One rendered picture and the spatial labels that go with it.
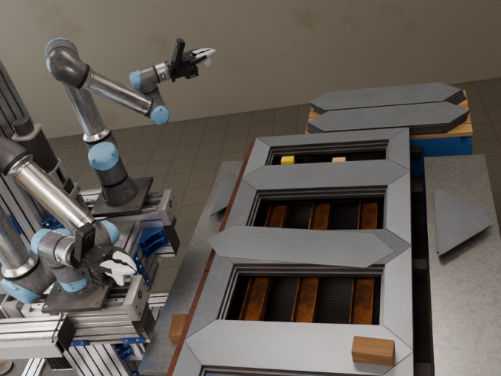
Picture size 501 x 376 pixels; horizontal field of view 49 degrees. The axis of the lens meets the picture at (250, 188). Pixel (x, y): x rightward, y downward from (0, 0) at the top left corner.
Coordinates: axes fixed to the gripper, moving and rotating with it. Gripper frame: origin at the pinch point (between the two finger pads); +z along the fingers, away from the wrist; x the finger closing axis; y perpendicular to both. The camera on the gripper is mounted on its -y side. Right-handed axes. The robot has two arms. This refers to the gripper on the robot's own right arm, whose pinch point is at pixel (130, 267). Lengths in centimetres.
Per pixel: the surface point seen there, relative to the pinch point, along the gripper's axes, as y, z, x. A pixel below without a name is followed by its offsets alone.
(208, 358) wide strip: 56, -6, -22
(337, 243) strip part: 48, 11, -84
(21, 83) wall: 61, -351, -204
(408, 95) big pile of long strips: 34, -1, -195
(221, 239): 50, -34, -70
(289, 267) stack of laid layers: 52, -1, -68
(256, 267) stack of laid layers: 52, -13, -64
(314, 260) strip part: 49, 7, -73
